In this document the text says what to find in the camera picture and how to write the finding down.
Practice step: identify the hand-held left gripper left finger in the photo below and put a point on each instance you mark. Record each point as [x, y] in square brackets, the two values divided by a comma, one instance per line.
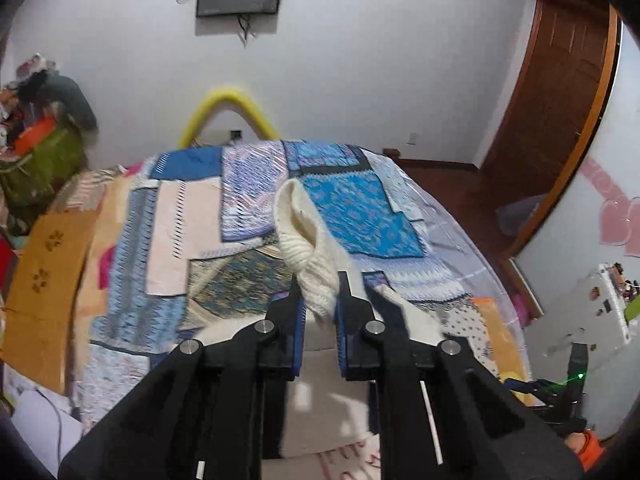
[299, 345]

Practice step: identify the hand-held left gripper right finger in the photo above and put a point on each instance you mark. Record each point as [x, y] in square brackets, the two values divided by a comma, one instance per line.
[341, 340]

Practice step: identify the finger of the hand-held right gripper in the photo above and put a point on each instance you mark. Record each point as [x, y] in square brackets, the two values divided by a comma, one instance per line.
[530, 391]

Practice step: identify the black and cream striped sweater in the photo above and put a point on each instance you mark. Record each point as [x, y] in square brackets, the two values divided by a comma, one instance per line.
[305, 260]

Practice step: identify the person's right forearm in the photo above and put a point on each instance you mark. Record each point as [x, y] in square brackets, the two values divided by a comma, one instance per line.
[587, 450]

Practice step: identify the white side table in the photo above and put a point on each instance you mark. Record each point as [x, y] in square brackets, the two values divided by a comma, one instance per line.
[585, 315]

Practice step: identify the green bottle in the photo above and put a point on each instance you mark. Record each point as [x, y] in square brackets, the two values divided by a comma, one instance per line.
[634, 307]

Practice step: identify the small toy figures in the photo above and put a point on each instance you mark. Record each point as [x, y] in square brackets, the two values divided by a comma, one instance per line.
[620, 280]

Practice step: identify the blue patchwork bedspread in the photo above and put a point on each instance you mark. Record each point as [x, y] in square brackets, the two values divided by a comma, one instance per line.
[200, 220]

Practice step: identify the grey bed sheet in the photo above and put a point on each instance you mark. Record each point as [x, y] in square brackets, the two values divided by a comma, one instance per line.
[450, 220]

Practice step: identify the grey cloth bundle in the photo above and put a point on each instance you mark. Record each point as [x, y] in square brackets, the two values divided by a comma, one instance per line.
[520, 215]

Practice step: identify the white heart-sticker wardrobe door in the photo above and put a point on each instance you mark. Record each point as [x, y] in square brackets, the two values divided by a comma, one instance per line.
[575, 220]

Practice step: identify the peach floral blanket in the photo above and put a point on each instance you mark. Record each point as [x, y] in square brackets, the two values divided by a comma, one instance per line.
[112, 220]

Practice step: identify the wooden lap desk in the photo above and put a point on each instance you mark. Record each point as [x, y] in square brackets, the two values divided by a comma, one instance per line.
[45, 300]

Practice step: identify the yellow foam tube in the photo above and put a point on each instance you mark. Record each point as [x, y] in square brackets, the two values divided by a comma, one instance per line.
[225, 95]

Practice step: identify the striped beige cloth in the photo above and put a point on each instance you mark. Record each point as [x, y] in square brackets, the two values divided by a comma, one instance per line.
[85, 190]

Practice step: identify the pile of papers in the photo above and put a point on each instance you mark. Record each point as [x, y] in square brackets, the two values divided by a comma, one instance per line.
[35, 415]

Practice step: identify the brown wooden door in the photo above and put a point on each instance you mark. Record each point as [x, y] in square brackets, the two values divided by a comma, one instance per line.
[550, 85]

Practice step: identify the green storage bag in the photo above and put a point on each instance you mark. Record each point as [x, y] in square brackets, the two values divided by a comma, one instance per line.
[45, 160]

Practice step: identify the orange box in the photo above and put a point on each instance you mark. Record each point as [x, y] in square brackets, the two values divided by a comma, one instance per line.
[35, 135]

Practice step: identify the white wall socket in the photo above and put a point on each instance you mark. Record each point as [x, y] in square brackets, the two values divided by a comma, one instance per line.
[413, 138]

